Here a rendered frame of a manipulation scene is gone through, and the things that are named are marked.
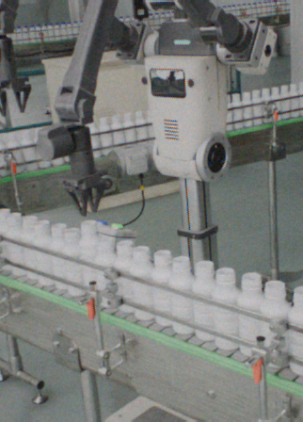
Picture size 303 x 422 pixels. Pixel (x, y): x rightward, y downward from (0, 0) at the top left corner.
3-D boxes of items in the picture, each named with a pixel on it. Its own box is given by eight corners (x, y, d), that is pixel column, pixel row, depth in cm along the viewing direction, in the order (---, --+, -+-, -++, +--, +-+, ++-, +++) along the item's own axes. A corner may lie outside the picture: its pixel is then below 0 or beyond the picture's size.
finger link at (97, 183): (111, 211, 164) (106, 173, 161) (87, 220, 159) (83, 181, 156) (91, 207, 168) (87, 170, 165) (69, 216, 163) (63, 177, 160)
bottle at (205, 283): (223, 328, 150) (218, 257, 145) (224, 341, 145) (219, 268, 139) (195, 330, 150) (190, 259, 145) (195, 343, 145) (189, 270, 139)
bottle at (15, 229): (38, 267, 191) (28, 211, 185) (30, 277, 186) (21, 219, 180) (16, 268, 192) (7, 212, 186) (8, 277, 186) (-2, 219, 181)
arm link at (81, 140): (94, 122, 156) (77, 121, 160) (71, 129, 151) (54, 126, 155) (98, 153, 158) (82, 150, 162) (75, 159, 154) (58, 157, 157)
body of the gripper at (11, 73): (-14, 87, 191) (-20, 59, 189) (16, 82, 198) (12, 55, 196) (-1, 89, 187) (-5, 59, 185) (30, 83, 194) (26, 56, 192)
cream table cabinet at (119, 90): (168, 172, 664) (158, 45, 624) (203, 186, 613) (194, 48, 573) (61, 197, 614) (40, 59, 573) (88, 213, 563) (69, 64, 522)
